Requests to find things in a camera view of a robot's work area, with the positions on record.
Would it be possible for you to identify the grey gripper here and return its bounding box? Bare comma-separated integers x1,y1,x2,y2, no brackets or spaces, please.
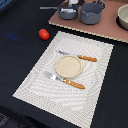
60,0,85,8

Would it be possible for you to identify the grey saucepan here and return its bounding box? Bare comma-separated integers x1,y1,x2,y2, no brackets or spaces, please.
80,0,105,25

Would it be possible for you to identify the round beige plate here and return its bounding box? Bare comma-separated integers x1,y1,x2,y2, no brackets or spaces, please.
55,55,82,78

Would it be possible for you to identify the brown wooden board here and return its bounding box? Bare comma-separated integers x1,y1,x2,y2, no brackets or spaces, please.
49,0,128,43

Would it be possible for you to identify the grey frying pan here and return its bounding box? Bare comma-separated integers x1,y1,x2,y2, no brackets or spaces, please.
39,1,80,20

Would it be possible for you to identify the beige bowl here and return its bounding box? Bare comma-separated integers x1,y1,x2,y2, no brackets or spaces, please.
118,4,128,30

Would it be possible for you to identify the fork with wooden handle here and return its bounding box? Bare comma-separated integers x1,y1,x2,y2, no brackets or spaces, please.
44,71,85,89

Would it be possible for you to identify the woven beige placemat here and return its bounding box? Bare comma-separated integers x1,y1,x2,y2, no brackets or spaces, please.
13,31,113,128

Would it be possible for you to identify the knife with wooden handle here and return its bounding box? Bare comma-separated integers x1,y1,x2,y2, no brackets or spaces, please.
56,50,97,62

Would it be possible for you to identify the red tomato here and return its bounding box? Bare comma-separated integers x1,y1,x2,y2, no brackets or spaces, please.
39,29,49,40

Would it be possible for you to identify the white and blue fish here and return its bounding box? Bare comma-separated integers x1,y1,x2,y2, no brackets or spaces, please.
61,8,76,13

